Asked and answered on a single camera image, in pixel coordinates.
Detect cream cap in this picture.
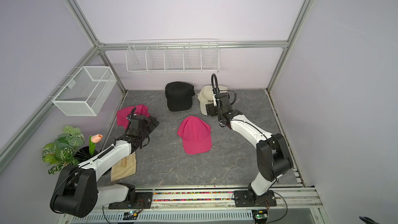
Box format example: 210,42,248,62
198,85,216,116

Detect white wire shelf basket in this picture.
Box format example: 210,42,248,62
125,39,220,74

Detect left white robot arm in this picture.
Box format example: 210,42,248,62
50,114,159,218

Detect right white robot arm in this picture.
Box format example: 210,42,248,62
206,92,293,204

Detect pink cap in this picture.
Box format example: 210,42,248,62
177,116,212,155
116,104,151,130

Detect beige cap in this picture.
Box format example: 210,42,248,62
110,152,137,182

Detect aluminium frame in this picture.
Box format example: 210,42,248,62
0,0,327,175

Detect black plant pot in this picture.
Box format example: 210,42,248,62
74,146,99,163

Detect black cap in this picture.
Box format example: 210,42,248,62
165,82,195,112

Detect green potted plant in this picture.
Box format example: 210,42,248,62
41,125,85,175

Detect pink artificial tulip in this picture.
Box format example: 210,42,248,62
89,134,103,157

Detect left black corrugated cable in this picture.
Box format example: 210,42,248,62
125,107,137,130

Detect black corrugated cable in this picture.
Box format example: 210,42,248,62
125,107,137,130
211,74,237,128

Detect white wire side basket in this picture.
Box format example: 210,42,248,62
52,66,117,117

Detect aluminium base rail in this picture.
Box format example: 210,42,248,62
58,186,330,224

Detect right black corrugated cable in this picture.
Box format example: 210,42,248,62
211,74,237,128

